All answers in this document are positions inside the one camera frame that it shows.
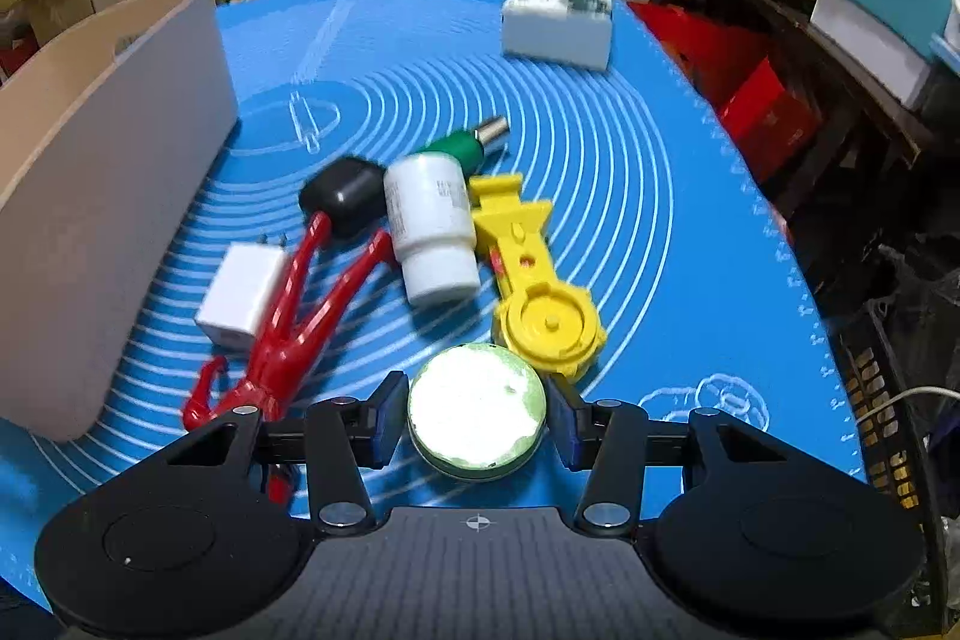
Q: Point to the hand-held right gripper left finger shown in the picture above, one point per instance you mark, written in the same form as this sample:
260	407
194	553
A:
390	421

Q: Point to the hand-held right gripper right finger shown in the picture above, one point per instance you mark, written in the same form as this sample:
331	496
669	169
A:
562	424

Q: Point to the round green tin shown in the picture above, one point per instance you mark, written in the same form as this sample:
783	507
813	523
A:
476	411

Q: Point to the yellow plastic tool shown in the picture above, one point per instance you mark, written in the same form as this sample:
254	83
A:
544	317

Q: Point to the green bottle with silver cap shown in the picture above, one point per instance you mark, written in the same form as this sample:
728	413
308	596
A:
465	149

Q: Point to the beige storage bin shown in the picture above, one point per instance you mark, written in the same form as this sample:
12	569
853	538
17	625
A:
112	197

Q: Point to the white charger plug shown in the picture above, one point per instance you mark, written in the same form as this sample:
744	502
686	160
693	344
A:
236	299

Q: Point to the white plastic bottle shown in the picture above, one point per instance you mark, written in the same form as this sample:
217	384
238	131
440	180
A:
431	227

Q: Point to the black earbud case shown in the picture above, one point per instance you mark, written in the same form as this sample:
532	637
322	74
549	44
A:
341	194

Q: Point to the blue baking mat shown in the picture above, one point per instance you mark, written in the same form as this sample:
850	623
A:
637	197

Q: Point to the black plastic crate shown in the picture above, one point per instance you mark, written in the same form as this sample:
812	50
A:
900	460

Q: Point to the red box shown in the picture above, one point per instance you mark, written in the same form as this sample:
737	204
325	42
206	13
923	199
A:
772	115

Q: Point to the dark wooden side table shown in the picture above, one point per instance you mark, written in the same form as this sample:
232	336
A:
825	63

